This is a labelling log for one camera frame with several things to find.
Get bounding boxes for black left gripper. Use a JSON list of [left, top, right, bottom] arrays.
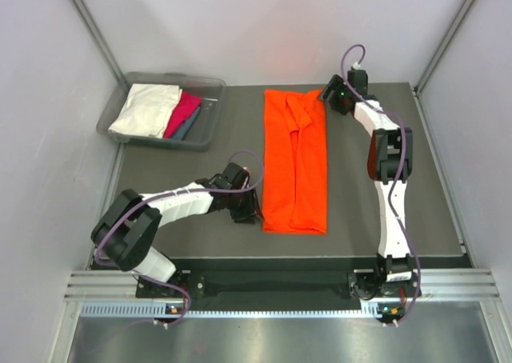
[[226, 184, 264, 224]]

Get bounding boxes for orange t shirt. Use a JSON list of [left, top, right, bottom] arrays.
[[262, 90, 328, 235]]

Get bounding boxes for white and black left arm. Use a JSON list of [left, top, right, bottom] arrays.
[[91, 162, 263, 297]]

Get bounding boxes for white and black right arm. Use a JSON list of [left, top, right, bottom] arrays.
[[318, 70, 417, 300]]

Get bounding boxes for clear plastic bin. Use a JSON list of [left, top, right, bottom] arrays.
[[96, 72, 226, 151]]

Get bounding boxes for blue grey folded t shirt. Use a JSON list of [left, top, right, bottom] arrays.
[[171, 106, 201, 140]]

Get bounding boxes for crimson folded t shirt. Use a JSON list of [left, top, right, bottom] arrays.
[[163, 91, 202, 139]]

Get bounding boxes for white folded t shirt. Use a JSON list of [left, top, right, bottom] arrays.
[[108, 83, 182, 138]]

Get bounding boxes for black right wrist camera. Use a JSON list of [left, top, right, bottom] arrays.
[[347, 69, 368, 97]]

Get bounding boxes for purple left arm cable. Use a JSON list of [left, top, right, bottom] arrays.
[[95, 150, 266, 326]]

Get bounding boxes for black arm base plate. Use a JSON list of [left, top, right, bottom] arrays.
[[162, 256, 419, 301]]

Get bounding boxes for grey slotted cable duct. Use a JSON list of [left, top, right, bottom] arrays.
[[80, 301, 398, 319]]

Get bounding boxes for aluminium frame rail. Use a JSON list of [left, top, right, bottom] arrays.
[[64, 269, 499, 301]]

